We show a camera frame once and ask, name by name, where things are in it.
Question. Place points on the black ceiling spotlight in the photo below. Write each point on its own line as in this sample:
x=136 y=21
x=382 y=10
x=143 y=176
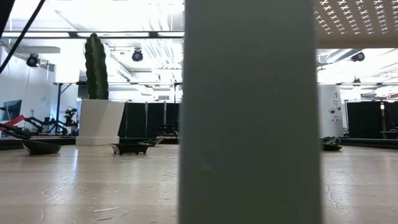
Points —
x=32 y=60
x=358 y=57
x=137 y=56

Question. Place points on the white perforated metal tray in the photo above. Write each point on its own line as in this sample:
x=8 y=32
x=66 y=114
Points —
x=248 y=109

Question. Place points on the wooden work table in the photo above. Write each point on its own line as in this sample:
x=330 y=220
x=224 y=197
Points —
x=367 y=143

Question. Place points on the black background robot arm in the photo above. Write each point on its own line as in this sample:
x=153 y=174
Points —
x=37 y=123
x=71 y=115

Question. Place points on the black teardrop plate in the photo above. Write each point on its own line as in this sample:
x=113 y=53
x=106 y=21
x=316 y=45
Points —
x=152 y=142
x=332 y=148
x=331 y=141

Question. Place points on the black curved object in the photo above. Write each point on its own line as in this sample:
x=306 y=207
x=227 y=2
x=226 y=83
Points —
x=15 y=133

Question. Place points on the computer monitor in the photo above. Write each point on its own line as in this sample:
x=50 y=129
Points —
x=13 y=109

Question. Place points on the red object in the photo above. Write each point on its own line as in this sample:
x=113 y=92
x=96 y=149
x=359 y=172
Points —
x=15 y=120

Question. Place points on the small black ceiling fixture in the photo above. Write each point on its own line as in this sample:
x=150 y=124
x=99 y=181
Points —
x=356 y=80

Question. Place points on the white planter pot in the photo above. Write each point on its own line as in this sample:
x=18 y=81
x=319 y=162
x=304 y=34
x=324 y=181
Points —
x=99 y=121

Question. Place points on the white cylindrical kiosk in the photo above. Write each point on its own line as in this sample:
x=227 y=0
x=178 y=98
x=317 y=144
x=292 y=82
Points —
x=330 y=105

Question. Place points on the green cactus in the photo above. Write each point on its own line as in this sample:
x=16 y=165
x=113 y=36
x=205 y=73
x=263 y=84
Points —
x=96 y=68

